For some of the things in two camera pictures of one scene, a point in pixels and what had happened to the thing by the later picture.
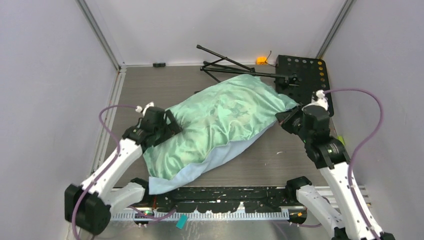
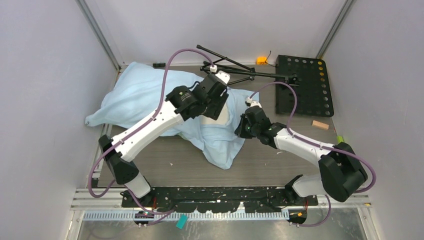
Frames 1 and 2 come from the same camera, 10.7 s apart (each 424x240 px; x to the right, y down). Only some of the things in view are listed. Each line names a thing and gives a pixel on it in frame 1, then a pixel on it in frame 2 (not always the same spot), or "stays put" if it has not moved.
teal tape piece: [181, 221] stays put
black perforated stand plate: [304, 76] stays put
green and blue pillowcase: [243, 107] → [139, 89]
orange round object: [261, 60] stays put
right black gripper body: [294, 124] → [246, 130]
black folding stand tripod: [227, 65] stays put
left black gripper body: [162, 132] → [213, 109]
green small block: [340, 138] stays put
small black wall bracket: [158, 65] stays put
